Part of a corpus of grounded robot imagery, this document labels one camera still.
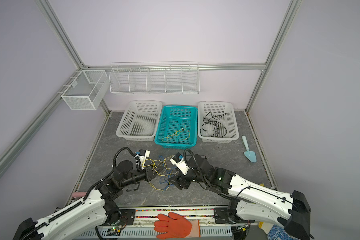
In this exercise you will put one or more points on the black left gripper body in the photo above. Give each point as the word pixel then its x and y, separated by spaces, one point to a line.
pixel 148 174

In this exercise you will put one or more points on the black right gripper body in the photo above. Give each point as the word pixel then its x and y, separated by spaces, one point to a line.
pixel 187 180

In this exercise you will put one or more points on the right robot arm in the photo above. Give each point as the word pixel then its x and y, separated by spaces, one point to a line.
pixel 249 202

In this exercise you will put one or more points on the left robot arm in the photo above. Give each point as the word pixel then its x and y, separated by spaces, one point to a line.
pixel 106 190

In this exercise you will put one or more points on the orange rubber glove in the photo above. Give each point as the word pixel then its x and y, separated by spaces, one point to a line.
pixel 176 226

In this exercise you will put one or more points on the white plastic basket left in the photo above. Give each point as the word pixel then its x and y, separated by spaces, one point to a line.
pixel 140 121

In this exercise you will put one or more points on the white plastic basket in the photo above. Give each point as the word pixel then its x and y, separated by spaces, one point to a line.
pixel 140 121
pixel 217 122

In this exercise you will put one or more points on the teal plastic basket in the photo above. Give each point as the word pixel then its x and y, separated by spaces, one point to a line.
pixel 177 127

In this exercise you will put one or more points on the white plastic basket right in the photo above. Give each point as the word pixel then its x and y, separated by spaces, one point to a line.
pixel 217 122

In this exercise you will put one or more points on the pink purple brush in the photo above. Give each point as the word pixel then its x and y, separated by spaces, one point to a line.
pixel 78 194

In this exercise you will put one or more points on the blue white knit glove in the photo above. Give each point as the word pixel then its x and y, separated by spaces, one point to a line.
pixel 273 232

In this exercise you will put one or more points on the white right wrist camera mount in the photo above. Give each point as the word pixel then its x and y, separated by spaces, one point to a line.
pixel 179 161

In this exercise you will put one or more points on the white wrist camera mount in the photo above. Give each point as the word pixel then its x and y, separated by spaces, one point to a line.
pixel 143 155
pixel 179 161

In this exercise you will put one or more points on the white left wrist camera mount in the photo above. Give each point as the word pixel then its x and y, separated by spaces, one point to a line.
pixel 143 155

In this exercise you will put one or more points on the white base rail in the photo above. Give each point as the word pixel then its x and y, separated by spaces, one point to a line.
pixel 79 217

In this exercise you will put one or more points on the mint green brush handle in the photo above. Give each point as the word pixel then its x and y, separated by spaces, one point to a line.
pixel 250 155

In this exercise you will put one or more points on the long white wire shelf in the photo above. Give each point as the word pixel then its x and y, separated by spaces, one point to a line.
pixel 155 78

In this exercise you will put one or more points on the small white wire basket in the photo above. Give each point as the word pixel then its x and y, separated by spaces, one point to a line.
pixel 86 90

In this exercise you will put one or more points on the aluminium frame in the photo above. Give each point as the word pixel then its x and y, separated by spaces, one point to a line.
pixel 22 140

